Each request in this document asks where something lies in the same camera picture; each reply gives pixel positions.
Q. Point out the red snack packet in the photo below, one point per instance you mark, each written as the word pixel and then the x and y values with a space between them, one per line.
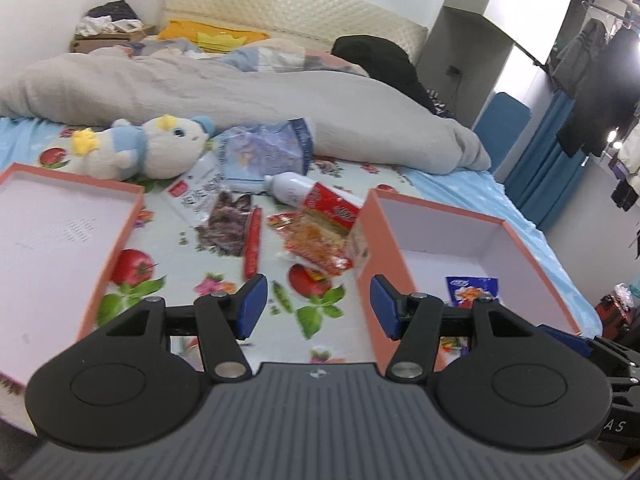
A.
pixel 332 205

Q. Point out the floral printed bedsheet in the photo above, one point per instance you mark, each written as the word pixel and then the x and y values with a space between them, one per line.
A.
pixel 175 260

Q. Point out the red sausage stick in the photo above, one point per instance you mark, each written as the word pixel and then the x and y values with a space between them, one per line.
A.
pixel 252 240

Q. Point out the orange cardboard box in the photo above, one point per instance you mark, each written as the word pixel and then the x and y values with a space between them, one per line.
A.
pixel 440 240

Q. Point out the blue snack packet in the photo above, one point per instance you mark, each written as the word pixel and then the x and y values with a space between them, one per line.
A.
pixel 470 290

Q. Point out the blue star bedsheet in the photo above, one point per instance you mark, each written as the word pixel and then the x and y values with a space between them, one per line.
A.
pixel 520 230

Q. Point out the white and blue plush toy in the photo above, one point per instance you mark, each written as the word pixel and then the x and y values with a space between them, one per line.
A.
pixel 155 152

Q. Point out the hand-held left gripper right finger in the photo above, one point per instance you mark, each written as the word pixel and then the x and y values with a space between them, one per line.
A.
pixel 382 305

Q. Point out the grey hanging coat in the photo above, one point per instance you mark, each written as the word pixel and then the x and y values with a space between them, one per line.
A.
pixel 580 55

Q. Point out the black hanging coat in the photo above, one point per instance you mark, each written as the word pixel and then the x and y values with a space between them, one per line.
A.
pixel 605 100

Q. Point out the yellow pillow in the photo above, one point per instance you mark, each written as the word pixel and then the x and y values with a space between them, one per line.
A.
pixel 190 32

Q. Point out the clear packet of dark snacks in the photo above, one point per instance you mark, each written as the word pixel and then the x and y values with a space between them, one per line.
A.
pixel 225 220

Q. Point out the black clothing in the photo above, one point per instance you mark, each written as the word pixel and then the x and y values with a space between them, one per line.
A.
pixel 385 62

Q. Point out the white spray bottle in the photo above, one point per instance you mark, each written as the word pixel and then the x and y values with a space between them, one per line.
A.
pixel 290 187

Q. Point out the blue upright board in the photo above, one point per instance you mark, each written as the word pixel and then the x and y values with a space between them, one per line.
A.
pixel 500 130

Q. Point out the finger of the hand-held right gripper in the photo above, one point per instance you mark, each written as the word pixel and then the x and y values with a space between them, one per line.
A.
pixel 575 342

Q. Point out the pile of clothes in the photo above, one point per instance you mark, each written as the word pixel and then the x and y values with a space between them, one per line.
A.
pixel 112 15

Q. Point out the cream quilted headboard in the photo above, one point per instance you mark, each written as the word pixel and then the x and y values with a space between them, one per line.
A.
pixel 300 5

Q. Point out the grey duvet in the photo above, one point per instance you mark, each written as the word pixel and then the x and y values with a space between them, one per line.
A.
pixel 250 90

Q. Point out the patchwork quilt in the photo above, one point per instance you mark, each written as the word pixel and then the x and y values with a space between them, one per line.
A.
pixel 280 57

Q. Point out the blue tissue pack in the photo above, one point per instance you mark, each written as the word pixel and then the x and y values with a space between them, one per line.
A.
pixel 260 152

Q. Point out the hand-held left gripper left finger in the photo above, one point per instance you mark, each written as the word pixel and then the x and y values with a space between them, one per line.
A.
pixel 252 305

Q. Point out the red suitcase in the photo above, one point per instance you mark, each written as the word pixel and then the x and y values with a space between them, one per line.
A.
pixel 615 315

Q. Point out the blue curtain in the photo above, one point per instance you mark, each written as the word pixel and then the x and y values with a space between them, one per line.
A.
pixel 545 175

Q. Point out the orange snack packet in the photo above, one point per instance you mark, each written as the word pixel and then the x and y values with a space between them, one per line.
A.
pixel 315 237

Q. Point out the orange box lid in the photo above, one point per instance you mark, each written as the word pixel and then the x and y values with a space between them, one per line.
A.
pixel 50 230

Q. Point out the wall outlet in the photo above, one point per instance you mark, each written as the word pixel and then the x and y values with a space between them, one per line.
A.
pixel 454 72

